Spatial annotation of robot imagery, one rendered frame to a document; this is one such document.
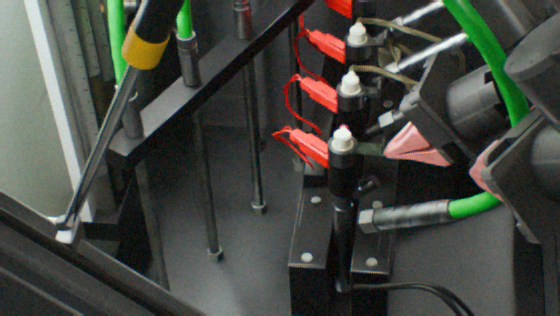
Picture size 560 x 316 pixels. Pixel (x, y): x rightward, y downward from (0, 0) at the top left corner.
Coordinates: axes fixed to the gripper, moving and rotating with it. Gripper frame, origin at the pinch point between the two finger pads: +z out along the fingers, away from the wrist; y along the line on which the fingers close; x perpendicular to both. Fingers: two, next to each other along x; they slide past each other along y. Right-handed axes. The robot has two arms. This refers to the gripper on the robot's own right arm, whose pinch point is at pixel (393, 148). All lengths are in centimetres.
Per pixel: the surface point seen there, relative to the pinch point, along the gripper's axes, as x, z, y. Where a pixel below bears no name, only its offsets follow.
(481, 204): 11.7, -13.3, -1.9
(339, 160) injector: 2.4, 3.8, 2.5
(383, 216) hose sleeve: 10.5, -3.5, -0.1
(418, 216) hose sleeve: 11.1, -7.1, -1.0
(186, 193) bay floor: -10.5, 40.7, 2.1
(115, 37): 6.8, 8.3, 25.0
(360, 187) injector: 1.1, 5.7, -1.6
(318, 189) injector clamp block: -3.6, 15.3, -2.2
